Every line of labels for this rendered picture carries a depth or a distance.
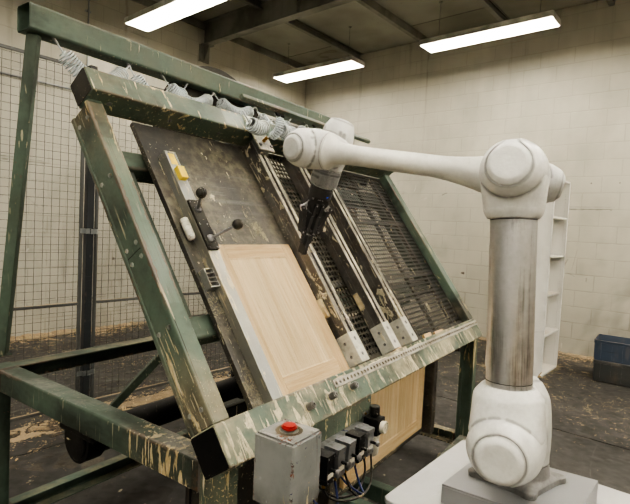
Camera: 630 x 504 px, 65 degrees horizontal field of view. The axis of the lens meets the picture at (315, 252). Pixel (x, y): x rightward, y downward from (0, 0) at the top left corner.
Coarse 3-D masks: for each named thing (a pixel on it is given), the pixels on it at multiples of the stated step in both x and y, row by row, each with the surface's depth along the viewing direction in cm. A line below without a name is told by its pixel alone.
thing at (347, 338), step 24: (264, 144) 218; (264, 168) 215; (264, 192) 215; (288, 216) 208; (288, 240) 208; (312, 264) 201; (312, 288) 201; (336, 312) 195; (336, 336) 195; (360, 360) 189
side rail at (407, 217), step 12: (384, 180) 333; (396, 192) 331; (396, 204) 328; (408, 216) 323; (408, 228) 323; (420, 240) 319; (432, 252) 318; (432, 264) 314; (444, 276) 311; (444, 288) 310; (456, 300) 306; (456, 312) 306; (468, 312) 307
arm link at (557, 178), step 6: (552, 168) 119; (558, 168) 120; (552, 174) 118; (558, 174) 118; (552, 180) 118; (558, 180) 117; (564, 180) 119; (552, 186) 118; (558, 186) 118; (552, 192) 118; (558, 192) 119; (552, 198) 120
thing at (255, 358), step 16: (160, 160) 177; (176, 176) 173; (176, 192) 172; (192, 192) 174; (192, 224) 168; (208, 256) 163; (224, 272) 164; (224, 288) 159; (224, 304) 159; (240, 304) 161; (240, 320) 157; (240, 336) 156; (256, 336) 158; (256, 352) 154; (256, 368) 152; (256, 384) 152; (272, 384) 152
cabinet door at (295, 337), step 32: (224, 256) 171; (256, 256) 185; (288, 256) 200; (256, 288) 175; (288, 288) 189; (256, 320) 165; (288, 320) 178; (320, 320) 192; (288, 352) 169; (320, 352) 182; (288, 384) 160
